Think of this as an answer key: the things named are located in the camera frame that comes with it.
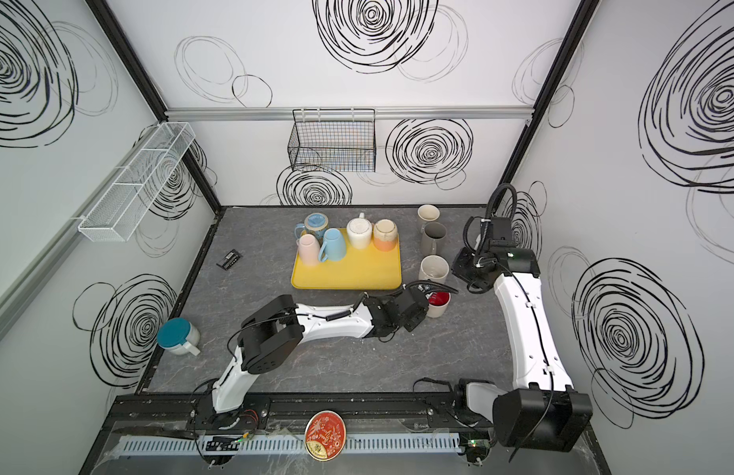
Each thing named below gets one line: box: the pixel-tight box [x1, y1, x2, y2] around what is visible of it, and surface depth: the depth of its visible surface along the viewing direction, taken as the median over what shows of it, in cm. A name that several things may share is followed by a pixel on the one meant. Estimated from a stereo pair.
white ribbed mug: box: [346, 211, 373, 251], surface depth 105 cm
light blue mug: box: [318, 227, 348, 263], surface depth 101 cm
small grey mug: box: [417, 203, 441, 222], surface depth 108 cm
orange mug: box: [372, 218, 398, 253], surface depth 104 cm
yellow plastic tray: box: [290, 235, 403, 290], surface depth 103 cm
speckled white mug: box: [418, 254, 451, 283], surface depth 95 cm
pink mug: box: [296, 233, 321, 267], surface depth 101 cm
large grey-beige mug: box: [420, 221, 449, 257], surface depth 101 cm
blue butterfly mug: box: [294, 211, 330, 249], surface depth 103 cm
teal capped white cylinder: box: [156, 316, 201, 357], surface depth 81 cm
